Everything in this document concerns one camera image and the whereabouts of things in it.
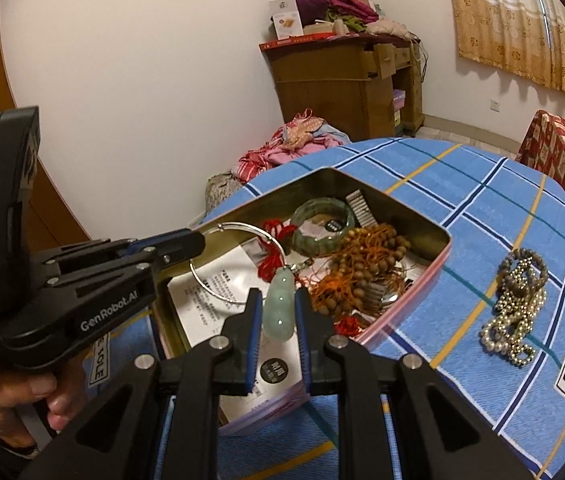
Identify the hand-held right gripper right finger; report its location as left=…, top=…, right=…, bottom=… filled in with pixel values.
left=295, top=287, right=533, bottom=480

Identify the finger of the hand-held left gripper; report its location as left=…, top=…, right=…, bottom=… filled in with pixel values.
left=30, top=228, right=206, bottom=267
left=45, top=252, right=203, bottom=292

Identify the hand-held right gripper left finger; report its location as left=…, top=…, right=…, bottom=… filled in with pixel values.
left=17, top=287, right=266, bottom=480

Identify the jade pendant with red cord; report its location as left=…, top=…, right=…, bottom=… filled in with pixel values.
left=257, top=217, right=313, bottom=341

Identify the thin silver bangle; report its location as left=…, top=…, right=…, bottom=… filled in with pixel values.
left=190, top=221, right=293, bottom=306

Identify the pink metal tin box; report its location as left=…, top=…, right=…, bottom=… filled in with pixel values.
left=150, top=167, right=450, bottom=436

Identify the brown wooden bead string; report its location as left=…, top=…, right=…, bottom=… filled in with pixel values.
left=307, top=224, right=413, bottom=318

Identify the green jade bangle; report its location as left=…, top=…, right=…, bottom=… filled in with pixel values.
left=289, top=197, right=358, bottom=256

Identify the person's left hand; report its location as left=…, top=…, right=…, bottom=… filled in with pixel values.
left=0, top=355, right=88, bottom=456

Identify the printed paper leaflet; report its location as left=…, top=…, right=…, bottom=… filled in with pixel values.
left=167, top=237, right=313, bottom=396

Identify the pile of clothes on floor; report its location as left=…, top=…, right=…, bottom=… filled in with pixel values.
left=205, top=108, right=353, bottom=211

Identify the blue plaid tablecloth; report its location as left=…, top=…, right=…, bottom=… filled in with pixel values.
left=82, top=137, right=565, bottom=480

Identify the brown wooden desk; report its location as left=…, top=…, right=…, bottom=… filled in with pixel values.
left=259, top=30, right=425, bottom=141

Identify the flat red box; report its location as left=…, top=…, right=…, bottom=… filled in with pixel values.
left=259, top=31, right=335, bottom=51

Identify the white product box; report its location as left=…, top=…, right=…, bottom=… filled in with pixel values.
left=269, top=0, right=305, bottom=42

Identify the pile of clothes on desk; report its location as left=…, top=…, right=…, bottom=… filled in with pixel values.
left=295, top=0, right=413, bottom=38

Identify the bed with red printed bedspread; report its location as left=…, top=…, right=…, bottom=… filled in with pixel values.
left=515, top=110, right=565, bottom=238

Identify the beige patterned window curtain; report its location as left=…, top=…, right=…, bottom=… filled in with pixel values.
left=442, top=0, right=565, bottom=118

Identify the grey green bead necklace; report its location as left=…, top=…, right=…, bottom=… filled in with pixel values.
left=479, top=247, right=549, bottom=367

